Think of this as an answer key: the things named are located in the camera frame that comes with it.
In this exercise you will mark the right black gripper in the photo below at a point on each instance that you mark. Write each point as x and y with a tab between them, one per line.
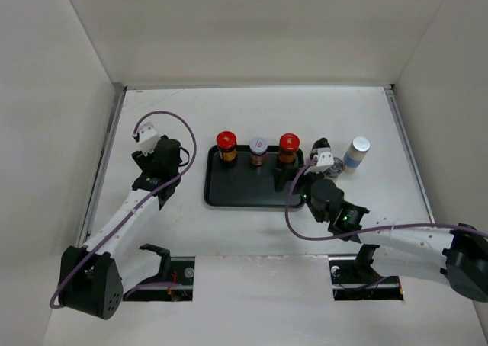
287	174

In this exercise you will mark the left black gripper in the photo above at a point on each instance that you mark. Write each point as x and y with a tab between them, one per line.
142	159

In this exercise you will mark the red lid chili jar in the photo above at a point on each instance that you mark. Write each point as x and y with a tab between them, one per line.
289	144

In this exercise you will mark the white lid sauce jar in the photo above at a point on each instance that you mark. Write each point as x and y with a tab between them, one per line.
258	148

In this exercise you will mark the black cap seasoning bottle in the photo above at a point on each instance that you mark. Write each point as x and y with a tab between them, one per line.
320	146

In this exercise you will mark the red lid sauce jar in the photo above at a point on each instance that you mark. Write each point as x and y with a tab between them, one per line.
226	142

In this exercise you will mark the silver lid salt canister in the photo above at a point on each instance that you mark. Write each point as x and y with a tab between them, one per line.
355	153

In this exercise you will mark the clear lid spice jar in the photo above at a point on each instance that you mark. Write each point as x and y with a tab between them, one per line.
336	169

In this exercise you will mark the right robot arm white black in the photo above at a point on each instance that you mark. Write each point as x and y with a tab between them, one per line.
453	255

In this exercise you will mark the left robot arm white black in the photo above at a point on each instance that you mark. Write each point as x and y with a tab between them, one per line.
95	277

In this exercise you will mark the black plastic tray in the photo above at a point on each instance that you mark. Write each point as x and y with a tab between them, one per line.
242	184

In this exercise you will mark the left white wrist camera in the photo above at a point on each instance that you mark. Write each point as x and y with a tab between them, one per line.
147	138

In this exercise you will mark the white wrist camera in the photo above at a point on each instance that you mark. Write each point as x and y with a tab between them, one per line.
323	158
147	138

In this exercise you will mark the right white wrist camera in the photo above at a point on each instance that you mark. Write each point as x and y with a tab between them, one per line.
323	158

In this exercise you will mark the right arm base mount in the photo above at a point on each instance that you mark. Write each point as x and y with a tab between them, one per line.
354	279

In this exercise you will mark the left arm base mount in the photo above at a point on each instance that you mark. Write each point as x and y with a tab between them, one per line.
171	273

